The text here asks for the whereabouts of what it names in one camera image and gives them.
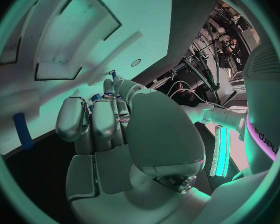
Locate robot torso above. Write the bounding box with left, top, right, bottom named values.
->
left=242, top=41, right=280, bottom=175

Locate glowing light bar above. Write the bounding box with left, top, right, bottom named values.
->
left=209, top=125, right=232, bottom=178

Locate white task board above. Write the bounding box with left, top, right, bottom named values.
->
left=0, top=0, right=174, bottom=156

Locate person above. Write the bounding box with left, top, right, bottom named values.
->
left=220, top=35, right=246, bottom=68

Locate metal tripod stand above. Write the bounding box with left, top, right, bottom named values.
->
left=181, top=20, right=225, bottom=105

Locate white cable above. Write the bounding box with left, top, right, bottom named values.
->
left=168, top=88, right=227, bottom=109
left=166, top=80, right=227, bottom=109

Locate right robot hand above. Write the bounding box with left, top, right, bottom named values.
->
left=54, top=75, right=212, bottom=224

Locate blue block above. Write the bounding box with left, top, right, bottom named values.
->
left=88, top=94, right=104, bottom=114

